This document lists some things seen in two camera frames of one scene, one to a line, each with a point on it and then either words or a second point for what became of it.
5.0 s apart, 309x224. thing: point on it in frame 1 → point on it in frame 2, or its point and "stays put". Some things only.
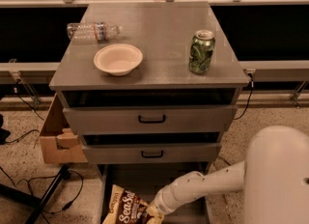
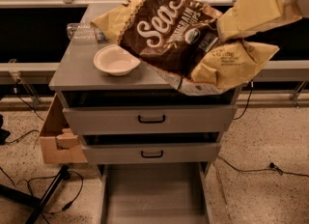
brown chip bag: (126, 208) → (178, 39)
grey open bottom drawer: (146, 180) stays put
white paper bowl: (118, 59) stays put
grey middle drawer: (153, 153) stays put
